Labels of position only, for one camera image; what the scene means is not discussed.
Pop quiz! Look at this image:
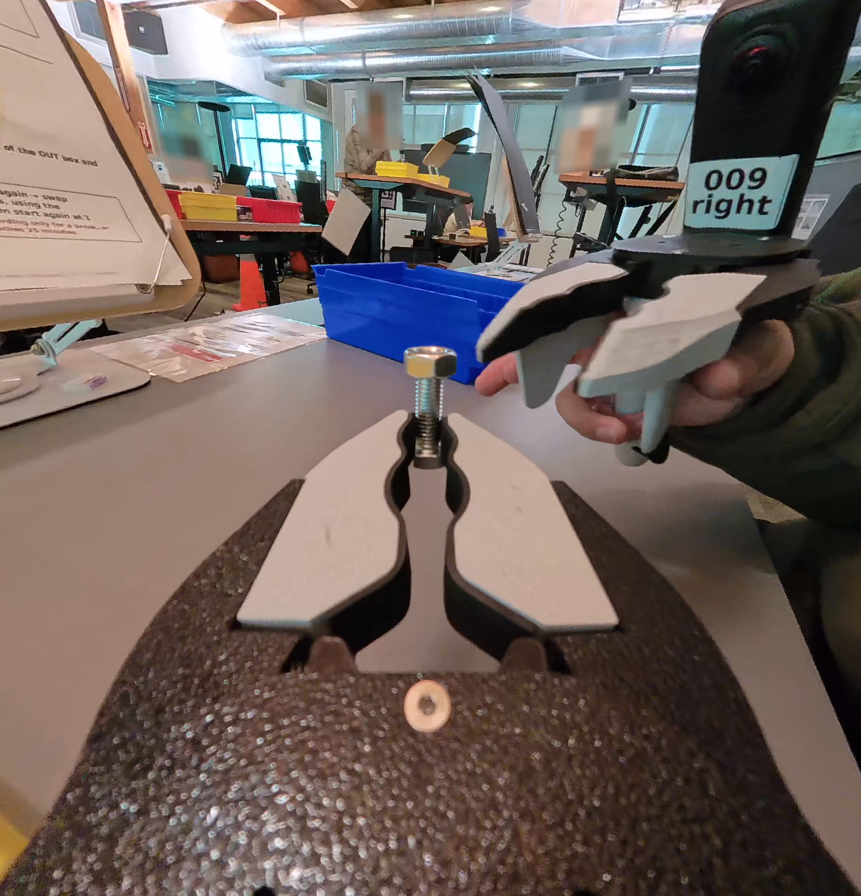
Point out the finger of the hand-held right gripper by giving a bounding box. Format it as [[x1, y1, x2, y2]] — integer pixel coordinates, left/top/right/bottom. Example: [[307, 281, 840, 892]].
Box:
[[576, 273, 767, 400], [476, 260, 630, 410]]

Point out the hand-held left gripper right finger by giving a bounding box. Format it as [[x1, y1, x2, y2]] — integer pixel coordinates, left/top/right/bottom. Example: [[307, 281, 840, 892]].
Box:
[[443, 413, 620, 655]]

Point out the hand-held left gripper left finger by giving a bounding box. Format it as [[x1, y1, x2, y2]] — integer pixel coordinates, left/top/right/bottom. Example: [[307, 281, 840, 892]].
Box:
[[236, 411, 412, 652]]

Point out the silver hex bolt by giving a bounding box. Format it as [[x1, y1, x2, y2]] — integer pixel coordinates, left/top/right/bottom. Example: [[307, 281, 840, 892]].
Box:
[[404, 345, 458, 456]]

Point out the person's right forearm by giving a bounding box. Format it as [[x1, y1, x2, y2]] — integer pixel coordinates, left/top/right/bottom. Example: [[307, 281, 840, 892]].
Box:
[[665, 266, 861, 533]]

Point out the grey desk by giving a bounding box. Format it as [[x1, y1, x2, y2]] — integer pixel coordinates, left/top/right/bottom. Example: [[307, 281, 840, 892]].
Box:
[[0, 297, 861, 896]]

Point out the person's right hand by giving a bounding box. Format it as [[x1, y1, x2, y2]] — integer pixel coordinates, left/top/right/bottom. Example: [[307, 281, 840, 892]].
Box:
[[474, 318, 795, 445]]

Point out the wood-top office table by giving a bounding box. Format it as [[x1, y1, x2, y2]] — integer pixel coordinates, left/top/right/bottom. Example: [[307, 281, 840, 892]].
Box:
[[180, 217, 324, 309], [560, 171, 685, 242], [336, 171, 473, 263]]

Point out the black curved panel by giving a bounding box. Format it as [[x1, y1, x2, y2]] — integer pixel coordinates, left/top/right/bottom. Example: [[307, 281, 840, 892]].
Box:
[[465, 73, 543, 235]]

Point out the blue plastic bin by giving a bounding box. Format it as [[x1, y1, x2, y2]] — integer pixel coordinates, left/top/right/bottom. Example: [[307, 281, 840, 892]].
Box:
[[311, 262, 536, 385]]

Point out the yellow storage bin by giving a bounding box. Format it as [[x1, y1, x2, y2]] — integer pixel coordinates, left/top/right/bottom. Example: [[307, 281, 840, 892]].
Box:
[[178, 192, 238, 221], [376, 161, 451, 189]]

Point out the grey flat panel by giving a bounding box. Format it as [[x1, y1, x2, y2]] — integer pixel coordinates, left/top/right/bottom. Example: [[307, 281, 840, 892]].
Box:
[[322, 188, 374, 256]]

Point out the clear plastic sleeve sheet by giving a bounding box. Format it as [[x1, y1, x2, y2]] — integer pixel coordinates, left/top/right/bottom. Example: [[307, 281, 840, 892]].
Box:
[[94, 313, 328, 384]]

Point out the orange traffic cone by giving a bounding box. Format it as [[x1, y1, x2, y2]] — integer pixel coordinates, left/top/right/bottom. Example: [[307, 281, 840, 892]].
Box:
[[232, 253, 269, 312]]

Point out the white document holder base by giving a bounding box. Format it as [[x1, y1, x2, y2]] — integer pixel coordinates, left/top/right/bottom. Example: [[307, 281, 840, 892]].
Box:
[[0, 318, 153, 435]]

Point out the person's olive jacket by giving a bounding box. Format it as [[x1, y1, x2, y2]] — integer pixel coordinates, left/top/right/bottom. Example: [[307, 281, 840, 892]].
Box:
[[745, 483, 861, 792]]

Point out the brown document holder board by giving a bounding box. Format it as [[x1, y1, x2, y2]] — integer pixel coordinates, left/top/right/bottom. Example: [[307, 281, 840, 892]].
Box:
[[0, 0, 200, 336]]

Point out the printed instruction sheet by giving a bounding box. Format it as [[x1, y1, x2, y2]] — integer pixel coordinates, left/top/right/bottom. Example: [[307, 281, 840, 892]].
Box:
[[0, 0, 193, 295]]

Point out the silver ventilation duct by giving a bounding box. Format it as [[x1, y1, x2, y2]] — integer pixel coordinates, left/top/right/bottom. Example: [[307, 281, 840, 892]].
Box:
[[262, 52, 697, 84], [220, 0, 711, 57]]

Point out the black wall speaker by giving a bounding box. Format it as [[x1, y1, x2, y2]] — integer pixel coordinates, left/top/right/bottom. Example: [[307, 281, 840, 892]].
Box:
[[122, 10, 168, 56]]

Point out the wooden support post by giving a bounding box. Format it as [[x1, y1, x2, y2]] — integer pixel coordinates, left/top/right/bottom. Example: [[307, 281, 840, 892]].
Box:
[[94, 0, 157, 151]]

